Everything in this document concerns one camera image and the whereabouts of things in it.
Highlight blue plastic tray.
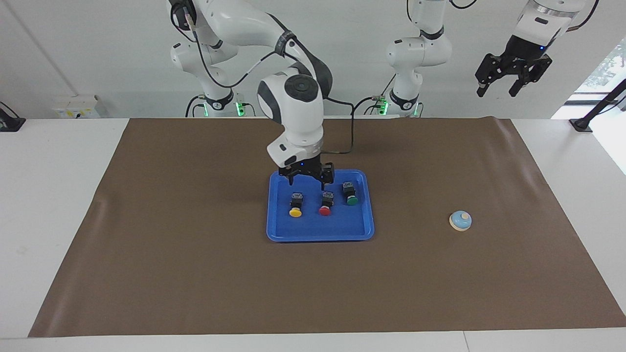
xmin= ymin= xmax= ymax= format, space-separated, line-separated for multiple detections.
xmin=266 ymin=169 xmax=376 ymax=243

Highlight light blue call bell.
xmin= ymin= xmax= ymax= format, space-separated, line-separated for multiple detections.
xmin=449 ymin=210 xmax=473 ymax=232

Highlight bright window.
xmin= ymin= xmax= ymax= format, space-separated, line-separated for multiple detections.
xmin=573 ymin=40 xmax=626 ymax=94

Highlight brown table mat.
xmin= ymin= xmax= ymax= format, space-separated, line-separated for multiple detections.
xmin=28 ymin=116 xmax=626 ymax=338

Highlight black clamp stand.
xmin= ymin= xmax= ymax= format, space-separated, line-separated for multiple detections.
xmin=0 ymin=101 xmax=26 ymax=132

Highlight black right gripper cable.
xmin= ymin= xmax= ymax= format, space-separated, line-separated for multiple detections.
xmin=193 ymin=24 xmax=355 ymax=154

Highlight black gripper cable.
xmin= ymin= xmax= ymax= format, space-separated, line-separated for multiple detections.
xmin=193 ymin=24 xmax=355 ymax=154
xmin=449 ymin=0 xmax=600 ymax=31

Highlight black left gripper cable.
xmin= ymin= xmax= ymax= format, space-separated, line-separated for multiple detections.
xmin=449 ymin=0 xmax=600 ymax=31

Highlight white wall socket box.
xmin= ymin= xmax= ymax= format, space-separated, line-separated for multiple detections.
xmin=53 ymin=94 xmax=102 ymax=119

